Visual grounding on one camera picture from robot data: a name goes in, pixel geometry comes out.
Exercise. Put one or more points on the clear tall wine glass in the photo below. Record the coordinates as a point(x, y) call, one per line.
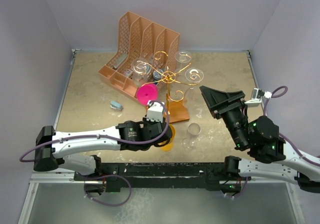
point(140, 71)

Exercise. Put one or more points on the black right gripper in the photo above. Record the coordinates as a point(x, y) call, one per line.
point(220, 102)

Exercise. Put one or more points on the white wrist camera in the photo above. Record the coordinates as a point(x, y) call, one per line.
point(257, 97)
point(155, 111)

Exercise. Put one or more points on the blue white patterned tin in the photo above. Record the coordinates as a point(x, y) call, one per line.
point(157, 74)

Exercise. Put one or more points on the clear round wine glass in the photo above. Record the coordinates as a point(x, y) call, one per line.
point(183, 58)

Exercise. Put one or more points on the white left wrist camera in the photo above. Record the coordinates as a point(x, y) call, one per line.
point(155, 111)

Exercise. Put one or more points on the pink plastic goblet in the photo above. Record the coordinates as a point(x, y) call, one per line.
point(146, 93)

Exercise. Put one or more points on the orange plastic file organizer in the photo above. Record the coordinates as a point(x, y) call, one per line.
point(140, 42)

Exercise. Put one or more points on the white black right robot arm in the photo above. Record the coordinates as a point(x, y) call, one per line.
point(273, 157)

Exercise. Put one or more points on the light blue stapler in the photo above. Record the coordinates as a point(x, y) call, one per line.
point(115, 105)

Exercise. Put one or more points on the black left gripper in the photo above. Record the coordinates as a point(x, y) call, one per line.
point(145, 123)

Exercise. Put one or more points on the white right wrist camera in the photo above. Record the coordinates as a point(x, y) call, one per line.
point(257, 97)

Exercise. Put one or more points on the clear flute wine glass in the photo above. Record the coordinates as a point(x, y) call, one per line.
point(194, 76)

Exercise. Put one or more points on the gold wire wine glass rack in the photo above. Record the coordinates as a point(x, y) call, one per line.
point(175, 101)

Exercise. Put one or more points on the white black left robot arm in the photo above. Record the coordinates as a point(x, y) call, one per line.
point(58, 149)

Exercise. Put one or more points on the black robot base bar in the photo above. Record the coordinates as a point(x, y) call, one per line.
point(211, 176)

